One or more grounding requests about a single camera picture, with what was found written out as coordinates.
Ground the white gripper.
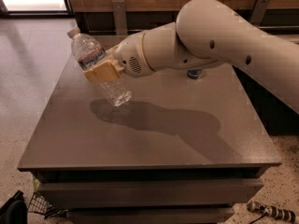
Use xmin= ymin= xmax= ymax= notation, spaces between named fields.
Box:
xmin=83 ymin=32 xmax=154 ymax=83

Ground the clear plastic water bottle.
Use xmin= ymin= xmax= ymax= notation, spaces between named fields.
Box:
xmin=67 ymin=27 xmax=132 ymax=106

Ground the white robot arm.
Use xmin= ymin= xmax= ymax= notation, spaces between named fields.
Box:
xmin=84 ymin=0 xmax=299 ymax=113

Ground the blue silver energy drink can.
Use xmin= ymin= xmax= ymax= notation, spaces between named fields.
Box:
xmin=187 ymin=69 xmax=204 ymax=79

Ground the grey drawer cabinet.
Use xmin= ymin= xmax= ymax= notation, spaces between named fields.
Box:
xmin=19 ymin=61 xmax=280 ymax=224

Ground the black bag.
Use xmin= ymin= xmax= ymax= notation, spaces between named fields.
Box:
xmin=0 ymin=190 xmax=28 ymax=224

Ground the black white striped tool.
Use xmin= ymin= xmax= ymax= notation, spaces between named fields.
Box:
xmin=247 ymin=201 xmax=299 ymax=224

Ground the left metal bracket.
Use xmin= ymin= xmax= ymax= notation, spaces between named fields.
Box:
xmin=112 ymin=0 xmax=128 ymax=35

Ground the metal bracket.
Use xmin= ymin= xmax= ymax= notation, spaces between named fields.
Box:
xmin=112 ymin=0 xmax=128 ymax=35
xmin=249 ymin=0 xmax=270 ymax=25

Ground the right metal bracket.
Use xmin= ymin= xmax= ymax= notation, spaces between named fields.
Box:
xmin=249 ymin=0 xmax=270 ymax=25

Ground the black wire basket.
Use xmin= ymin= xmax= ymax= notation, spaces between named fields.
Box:
xmin=28 ymin=192 xmax=67 ymax=219

